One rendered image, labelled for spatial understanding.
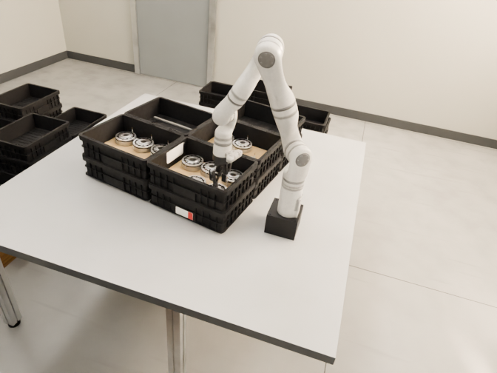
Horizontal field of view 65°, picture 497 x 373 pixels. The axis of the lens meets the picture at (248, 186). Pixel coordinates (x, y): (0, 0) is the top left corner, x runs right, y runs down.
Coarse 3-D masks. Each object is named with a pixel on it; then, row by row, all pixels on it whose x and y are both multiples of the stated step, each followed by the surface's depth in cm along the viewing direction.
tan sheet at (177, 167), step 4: (180, 160) 189; (176, 164) 185; (180, 164) 186; (172, 168) 182; (176, 168) 183; (180, 168) 183; (180, 172) 180; (184, 172) 180; (188, 172) 181; (192, 172) 181; (196, 172) 181; (208, 180) 177; (220, 180) 178
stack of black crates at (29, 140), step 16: (32, 112) 265; (0, 128) 244; (16, 128) 255; (32, 128) 268; (48, 128) 268; (64, 128) 257; (0, 144) 235; (16, 144) 231; (32, 144) 233; (48, 144) 247; (64, 144) 261; (0, 160) 242; (16, 160) 237; (32, 160) 237
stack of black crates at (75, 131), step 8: (64, 112) 294; (72, 112) 303; (80, 112) 304; (88, 112) 302; (96, 112) 299; (64, 120) 296; (72, 120) 305; (80, 120) 308; (88, 120) 306; (96, 120) 289; (72, 128) 297; (80, 128) 298; (88, 128) 280; (72, 136) 267
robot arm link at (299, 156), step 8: (296, 144) 150; (304, 144) 150; (288, 152) 150; (296, 152) 147; (304, 152) 147; (288, 160) 151; (296, 160) 148; (304, 160) 149; (288, 168) 151; (296, 168) 151; (304, 168) 152; (288, 176) 153; (296, 176) 153; (304, 176) 155
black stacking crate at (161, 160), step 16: (192, 144) 188; (160, 160) 174; (176, 160) 186; (208, 160) 188; (240, 160) 178; (160, 176) 168; (176, 192) 167; (192, 192) 162; (208, 192) 159; (240, 192) 171; (224, 208) 160
